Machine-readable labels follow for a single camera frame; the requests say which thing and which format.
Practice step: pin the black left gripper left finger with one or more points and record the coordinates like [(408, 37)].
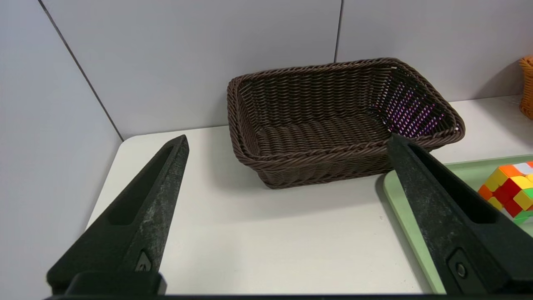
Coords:
[(125, 233)]

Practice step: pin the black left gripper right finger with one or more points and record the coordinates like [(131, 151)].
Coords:
[(458, 233)]

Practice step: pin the multicolour puzzle cube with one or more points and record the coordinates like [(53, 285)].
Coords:
[(510, 189)]

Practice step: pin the orange wicker basket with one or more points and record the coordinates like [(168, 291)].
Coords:
[(527, 91)]

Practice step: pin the dark brown wicker basket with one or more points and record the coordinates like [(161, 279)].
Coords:
[(316, 133)]

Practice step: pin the light green plastic tray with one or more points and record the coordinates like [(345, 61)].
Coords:
[(406, 216)]

